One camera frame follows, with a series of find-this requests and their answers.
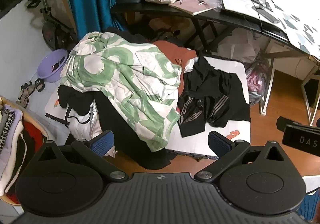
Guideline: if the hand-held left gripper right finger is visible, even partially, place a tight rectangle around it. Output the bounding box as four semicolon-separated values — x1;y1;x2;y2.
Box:
194;131;285;182

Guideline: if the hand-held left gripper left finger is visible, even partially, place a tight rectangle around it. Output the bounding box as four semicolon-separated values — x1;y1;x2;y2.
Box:
37;131;127;183

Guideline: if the green and white patterned shirt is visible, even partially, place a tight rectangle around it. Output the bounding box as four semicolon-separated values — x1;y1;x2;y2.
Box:
60;31;184;152

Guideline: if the stack of folded clothes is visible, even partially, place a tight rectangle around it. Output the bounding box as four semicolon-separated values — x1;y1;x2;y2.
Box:
0;104;48;198

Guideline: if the white low table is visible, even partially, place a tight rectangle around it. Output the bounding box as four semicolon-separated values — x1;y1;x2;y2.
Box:
45;56;252;160

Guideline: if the black garment pile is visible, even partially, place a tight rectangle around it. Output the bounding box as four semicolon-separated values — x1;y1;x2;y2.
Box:
94;92;180;170

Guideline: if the black garment with grey stripes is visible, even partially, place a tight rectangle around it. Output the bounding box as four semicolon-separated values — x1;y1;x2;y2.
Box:
177;56;252;138

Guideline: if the blue ribbed cloth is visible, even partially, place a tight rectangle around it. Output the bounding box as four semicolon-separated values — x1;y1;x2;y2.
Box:
297;176;320;222

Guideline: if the clear bag with pink contents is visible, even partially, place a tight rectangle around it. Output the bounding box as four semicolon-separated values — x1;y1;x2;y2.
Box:
243;51;272;106

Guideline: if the black sandal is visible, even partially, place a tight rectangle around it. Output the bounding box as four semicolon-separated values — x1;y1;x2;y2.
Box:
34;78;47;93

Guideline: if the pair of sandals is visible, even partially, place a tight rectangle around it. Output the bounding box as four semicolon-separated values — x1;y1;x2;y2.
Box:
15;84;36;109

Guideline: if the purple plastic basin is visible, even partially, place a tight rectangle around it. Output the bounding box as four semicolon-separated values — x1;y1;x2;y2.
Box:
36;49;68;83

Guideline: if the white plastic bag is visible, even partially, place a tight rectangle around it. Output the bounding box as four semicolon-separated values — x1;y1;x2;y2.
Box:
217;30;266;65

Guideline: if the rust brown garment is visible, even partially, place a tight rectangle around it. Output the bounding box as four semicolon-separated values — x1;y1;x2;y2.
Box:
152;41;198;95

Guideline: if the geometric patterned table mat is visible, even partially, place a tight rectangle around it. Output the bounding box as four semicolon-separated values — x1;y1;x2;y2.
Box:
259;0;320;60

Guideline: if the black phone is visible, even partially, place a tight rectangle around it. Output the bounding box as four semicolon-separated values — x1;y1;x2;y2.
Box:
257;9;280;24

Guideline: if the pink notebook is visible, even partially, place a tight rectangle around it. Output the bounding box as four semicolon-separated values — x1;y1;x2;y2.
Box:
168;0;216;16

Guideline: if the clear plastic bag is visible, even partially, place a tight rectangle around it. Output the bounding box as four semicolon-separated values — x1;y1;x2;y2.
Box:
202;0;223;12

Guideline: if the black desk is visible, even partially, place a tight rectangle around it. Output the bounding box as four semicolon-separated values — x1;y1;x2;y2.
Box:
110;0;296;55

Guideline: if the white garment with black strap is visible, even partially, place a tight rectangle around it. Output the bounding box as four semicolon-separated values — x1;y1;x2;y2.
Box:
66;103;103;141

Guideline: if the white metal table frame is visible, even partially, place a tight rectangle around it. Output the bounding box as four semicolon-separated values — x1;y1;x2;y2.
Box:
258;52;320;126

